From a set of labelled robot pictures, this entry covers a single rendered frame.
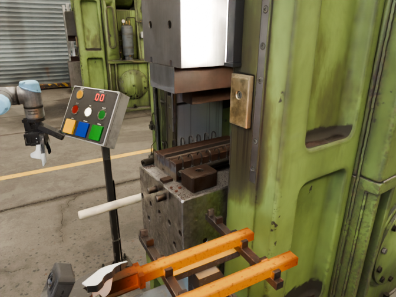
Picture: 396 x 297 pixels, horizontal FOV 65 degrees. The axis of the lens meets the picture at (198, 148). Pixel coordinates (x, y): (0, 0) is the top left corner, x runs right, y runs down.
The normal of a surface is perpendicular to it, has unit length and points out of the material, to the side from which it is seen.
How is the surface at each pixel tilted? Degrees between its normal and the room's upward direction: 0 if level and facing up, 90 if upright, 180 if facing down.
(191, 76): 90
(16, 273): 0
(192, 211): 90
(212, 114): 90
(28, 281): 0
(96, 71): 90
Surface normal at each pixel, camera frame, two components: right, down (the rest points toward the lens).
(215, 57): 0.55, 0.30
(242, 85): -0.83, 0.19
